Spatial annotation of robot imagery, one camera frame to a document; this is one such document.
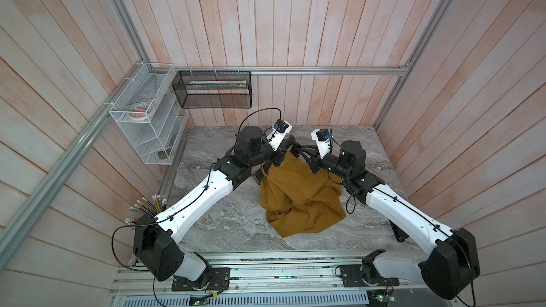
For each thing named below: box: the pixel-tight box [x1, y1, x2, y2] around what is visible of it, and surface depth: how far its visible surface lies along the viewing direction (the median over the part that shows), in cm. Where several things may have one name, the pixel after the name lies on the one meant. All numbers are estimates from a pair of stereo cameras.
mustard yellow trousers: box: [260, 150, 347, 239], surface depth 83 cm
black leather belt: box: [254, 134, 320, 185], surface depth 74 cm
